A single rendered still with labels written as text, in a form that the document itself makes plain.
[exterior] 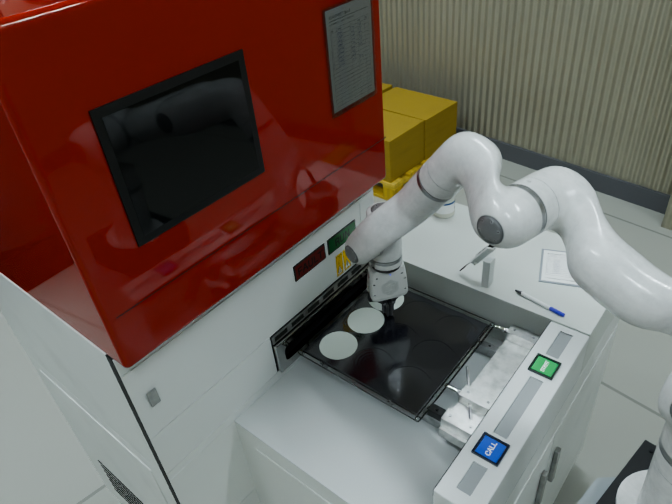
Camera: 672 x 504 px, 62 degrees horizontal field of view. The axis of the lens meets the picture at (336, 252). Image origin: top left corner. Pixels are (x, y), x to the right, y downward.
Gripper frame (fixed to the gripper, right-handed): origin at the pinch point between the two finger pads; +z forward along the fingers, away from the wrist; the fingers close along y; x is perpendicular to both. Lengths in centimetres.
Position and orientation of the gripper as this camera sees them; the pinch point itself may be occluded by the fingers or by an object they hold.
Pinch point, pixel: (387, 307)
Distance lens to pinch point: 153.7
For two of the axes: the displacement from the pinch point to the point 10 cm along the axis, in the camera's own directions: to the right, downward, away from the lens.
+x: -2.6, -5.6, 7.9
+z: 0.9, 8.0, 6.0
